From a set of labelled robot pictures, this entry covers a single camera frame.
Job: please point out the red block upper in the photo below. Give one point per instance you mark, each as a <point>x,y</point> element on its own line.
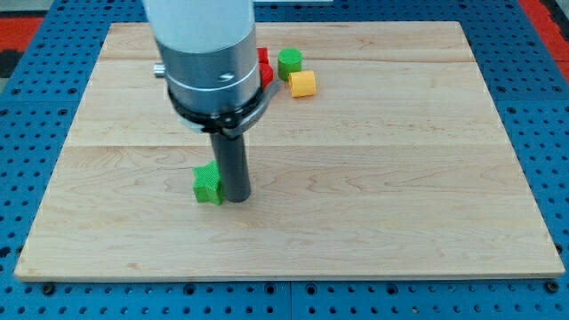
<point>263,55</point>

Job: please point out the yellow hexagon block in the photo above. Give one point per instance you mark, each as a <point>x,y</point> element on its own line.
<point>302,83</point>

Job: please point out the wooden board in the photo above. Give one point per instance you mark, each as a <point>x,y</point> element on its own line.
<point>398,168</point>

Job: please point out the red block lower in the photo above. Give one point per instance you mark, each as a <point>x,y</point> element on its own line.
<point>266,75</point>

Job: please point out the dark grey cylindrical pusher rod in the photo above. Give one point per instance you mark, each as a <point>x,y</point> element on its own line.
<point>230,157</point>

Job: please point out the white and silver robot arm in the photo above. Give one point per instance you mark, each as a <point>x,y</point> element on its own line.
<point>211,66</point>

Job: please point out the green cylinder block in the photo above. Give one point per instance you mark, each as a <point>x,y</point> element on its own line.
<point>289,60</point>

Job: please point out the red block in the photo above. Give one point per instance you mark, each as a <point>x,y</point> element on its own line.
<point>263,55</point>
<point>266,75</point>

